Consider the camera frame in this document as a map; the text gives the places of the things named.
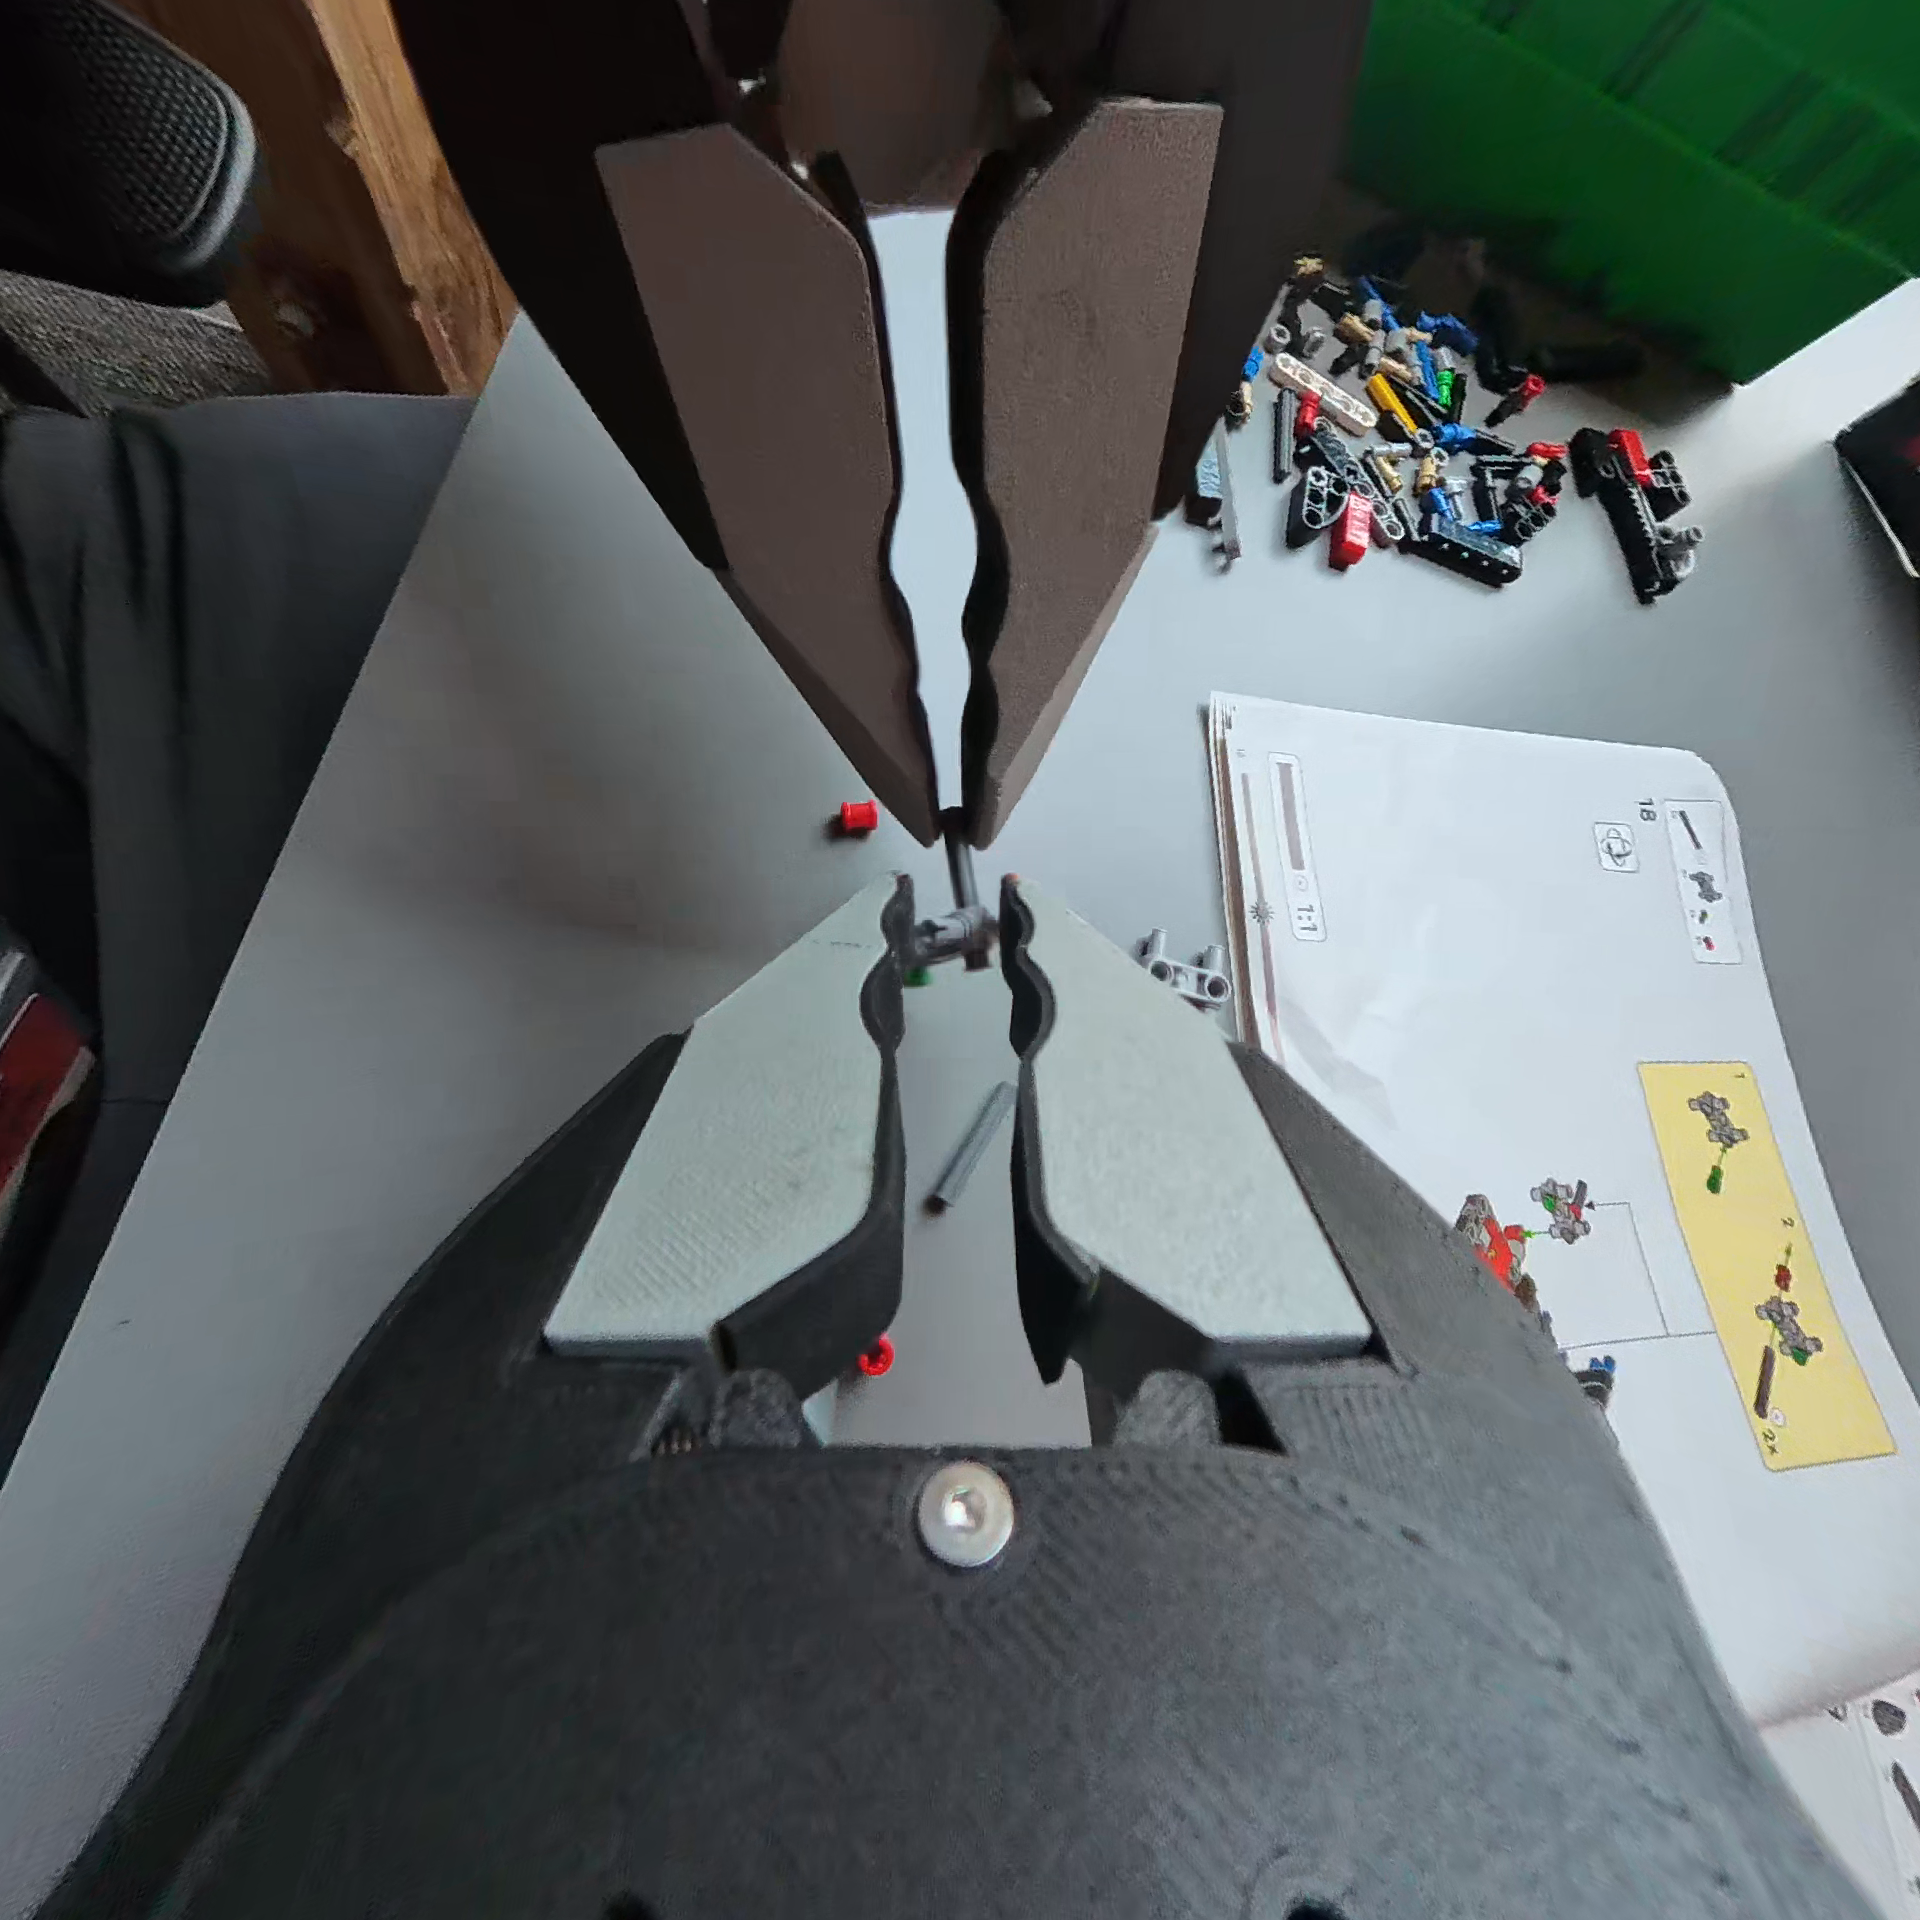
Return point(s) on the black lego axle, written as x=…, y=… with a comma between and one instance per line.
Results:
x=957, y=862

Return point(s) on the pile of lego pieces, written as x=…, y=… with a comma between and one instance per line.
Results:
x=1412, y=436

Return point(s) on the lego instruction booklet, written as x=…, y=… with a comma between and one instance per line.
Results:
x=1500, y=974

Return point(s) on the light grey lego connector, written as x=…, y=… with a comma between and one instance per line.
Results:
x=1185, y=968

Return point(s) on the black and red lego assembly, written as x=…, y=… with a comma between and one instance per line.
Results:
x=1637, y=495

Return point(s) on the wooden post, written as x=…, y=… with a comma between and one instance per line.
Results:
x=360, y=196

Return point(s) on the person's leg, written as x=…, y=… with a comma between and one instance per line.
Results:
x=181, y=674

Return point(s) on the red and black item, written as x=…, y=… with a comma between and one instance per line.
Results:
x=38, y=1079

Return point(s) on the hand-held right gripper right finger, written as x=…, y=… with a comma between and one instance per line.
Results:
x=1185, y=1185

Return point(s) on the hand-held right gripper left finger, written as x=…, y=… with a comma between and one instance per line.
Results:
x=735, y=1172

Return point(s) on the black box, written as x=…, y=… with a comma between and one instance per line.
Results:
x=1887, y=474

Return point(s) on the black office chair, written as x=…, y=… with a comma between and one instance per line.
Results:
x=105, y=136

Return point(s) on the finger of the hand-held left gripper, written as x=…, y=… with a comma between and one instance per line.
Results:
x=780, y=452
x=1072, y=376

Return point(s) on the grey lego axle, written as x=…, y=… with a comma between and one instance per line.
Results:
x=968, y=1153

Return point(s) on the small red lego piece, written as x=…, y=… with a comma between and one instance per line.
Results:
x=857, y=820
x=879, y=1359

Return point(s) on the green plastic bin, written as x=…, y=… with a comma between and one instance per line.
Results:
x=1622, y=166

